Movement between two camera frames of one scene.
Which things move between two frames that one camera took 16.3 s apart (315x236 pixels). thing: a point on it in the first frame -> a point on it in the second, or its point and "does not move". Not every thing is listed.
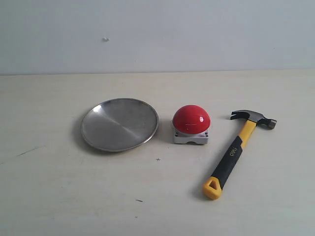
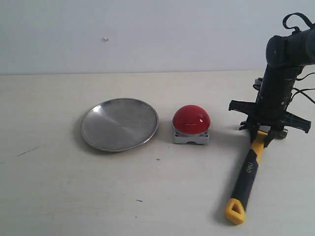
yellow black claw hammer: [212, 189] -> [235, 208]
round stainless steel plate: [119, 125] does not move
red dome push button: [191, 123] does not move
